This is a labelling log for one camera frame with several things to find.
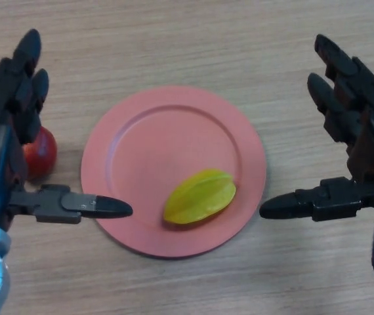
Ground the pink round plate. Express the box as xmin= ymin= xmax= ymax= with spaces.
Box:
xmin=81 ymin=85 xmax=267 ymax=260

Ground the yellow starfruit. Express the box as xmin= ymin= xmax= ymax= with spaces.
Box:
xmin=163 ymin=168 xmax=237 ymax=225

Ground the red apple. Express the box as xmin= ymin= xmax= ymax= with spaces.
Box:
xmin=22 ymin=126 xmax=58 ymax=180

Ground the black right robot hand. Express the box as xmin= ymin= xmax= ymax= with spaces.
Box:
xmin=259 ymin=33 xmax=374 ymax=227

